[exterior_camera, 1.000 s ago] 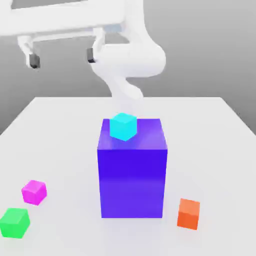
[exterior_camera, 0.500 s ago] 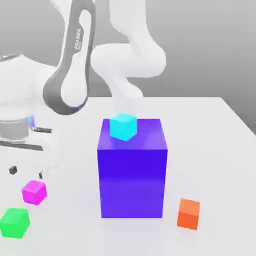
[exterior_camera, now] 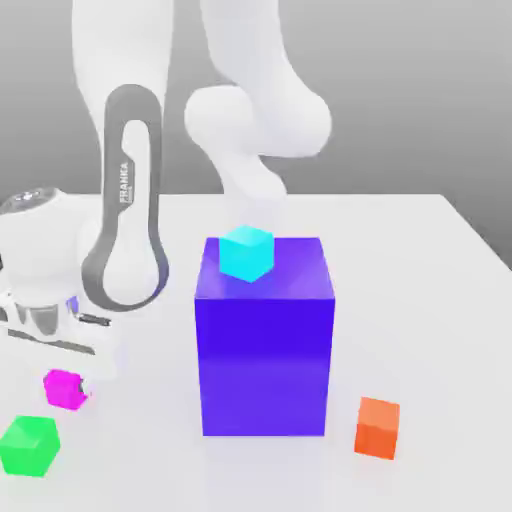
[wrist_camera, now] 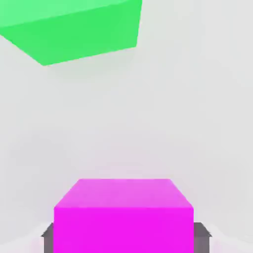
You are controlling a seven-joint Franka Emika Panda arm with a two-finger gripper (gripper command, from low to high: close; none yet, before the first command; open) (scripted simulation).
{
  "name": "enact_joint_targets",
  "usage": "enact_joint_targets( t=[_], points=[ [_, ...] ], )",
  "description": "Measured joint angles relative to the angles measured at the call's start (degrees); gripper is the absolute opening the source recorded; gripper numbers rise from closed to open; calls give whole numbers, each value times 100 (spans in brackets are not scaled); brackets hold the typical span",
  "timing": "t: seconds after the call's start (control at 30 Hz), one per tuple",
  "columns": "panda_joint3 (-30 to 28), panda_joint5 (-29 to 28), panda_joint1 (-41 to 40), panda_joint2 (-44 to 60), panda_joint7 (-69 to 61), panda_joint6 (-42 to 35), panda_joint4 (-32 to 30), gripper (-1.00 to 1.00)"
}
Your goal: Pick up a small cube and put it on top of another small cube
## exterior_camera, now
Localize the small magenta cube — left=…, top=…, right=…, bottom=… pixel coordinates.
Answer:
left=42, top=368, right=91, bottom=412

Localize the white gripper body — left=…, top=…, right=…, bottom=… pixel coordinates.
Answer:
left=0, top=321, right=123, bottom=381

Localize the small orange cube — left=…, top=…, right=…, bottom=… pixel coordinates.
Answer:
left=353, top=396, right=401, bottom=461

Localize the small cyan cube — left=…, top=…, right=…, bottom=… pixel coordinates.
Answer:
left=218, top=224, right=276, bottom=284

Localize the large purple box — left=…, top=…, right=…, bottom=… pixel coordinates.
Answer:
left=194, top=236, right=336, bottom=438

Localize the small green cube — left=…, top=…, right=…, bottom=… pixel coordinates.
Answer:
left=0, top=414, right=62, bottom=479

